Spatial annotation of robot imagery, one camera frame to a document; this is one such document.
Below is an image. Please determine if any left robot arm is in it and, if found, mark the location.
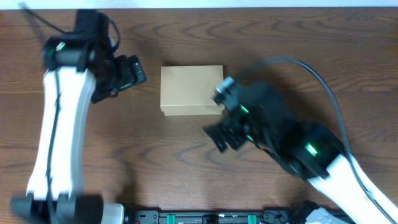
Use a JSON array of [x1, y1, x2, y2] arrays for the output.
[[11, 34, 146, 223]]

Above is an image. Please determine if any cardboard box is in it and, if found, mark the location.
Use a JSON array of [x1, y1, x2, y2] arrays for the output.
[[160, 65, 224, 116]]

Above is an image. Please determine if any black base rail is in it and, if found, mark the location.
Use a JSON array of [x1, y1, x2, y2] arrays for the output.
[[123, 209, 295, 224]]

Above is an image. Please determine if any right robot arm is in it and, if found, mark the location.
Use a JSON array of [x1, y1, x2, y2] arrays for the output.
[[203, 82, 397, 223]]

